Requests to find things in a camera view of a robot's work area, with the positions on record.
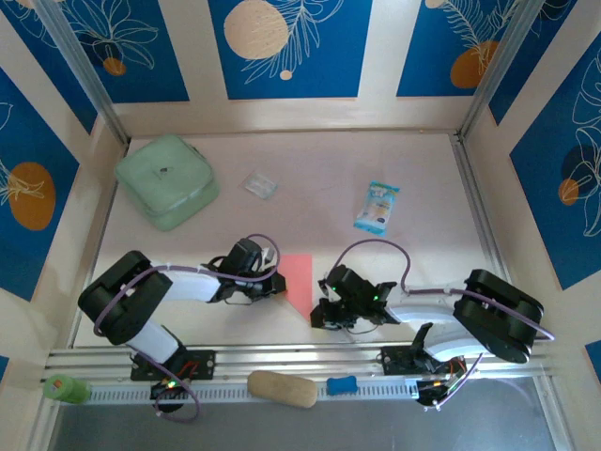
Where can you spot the pink paper sheet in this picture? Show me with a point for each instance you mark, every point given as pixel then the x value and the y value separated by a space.
pixel 300 277

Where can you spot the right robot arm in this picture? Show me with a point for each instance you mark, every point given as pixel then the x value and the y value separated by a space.
pixel 422 307

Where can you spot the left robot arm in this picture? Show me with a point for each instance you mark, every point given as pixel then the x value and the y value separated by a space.
pixel 192 284

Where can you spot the pale green square container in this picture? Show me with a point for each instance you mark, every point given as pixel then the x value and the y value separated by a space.
pixel 164 183

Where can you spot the blue bone-shaped block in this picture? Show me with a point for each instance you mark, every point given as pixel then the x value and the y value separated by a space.
pixel 341 385

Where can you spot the small clear plastic packet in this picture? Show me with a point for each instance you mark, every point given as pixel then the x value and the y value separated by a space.
pixel 261 186

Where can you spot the beige oval case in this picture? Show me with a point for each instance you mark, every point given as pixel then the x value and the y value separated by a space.
pixel 282 389

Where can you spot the light blue snack packet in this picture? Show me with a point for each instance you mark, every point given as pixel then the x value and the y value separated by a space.
pixel 375 209

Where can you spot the small black controller board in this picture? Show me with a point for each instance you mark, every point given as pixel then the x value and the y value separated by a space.
pixel 162 390
pixel 425 392

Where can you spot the grey metal plate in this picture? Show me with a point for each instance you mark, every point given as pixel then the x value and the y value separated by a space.
pixel 300 432

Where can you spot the green tape roll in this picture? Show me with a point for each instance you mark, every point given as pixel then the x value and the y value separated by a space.
pixel 66 389

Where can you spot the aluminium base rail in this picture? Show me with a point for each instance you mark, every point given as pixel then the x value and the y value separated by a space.
pixel 300 357

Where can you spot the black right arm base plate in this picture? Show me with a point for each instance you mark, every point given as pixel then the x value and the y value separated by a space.
pixel 394 362

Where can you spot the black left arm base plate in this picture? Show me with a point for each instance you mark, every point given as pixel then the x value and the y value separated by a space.
pixel 206 364

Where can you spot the aluminium side rail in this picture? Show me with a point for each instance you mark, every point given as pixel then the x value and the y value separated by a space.
pixel 473 188

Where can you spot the aluminium frame post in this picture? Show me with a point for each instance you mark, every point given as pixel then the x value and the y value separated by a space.
pixel 496 70
pixel 85 70

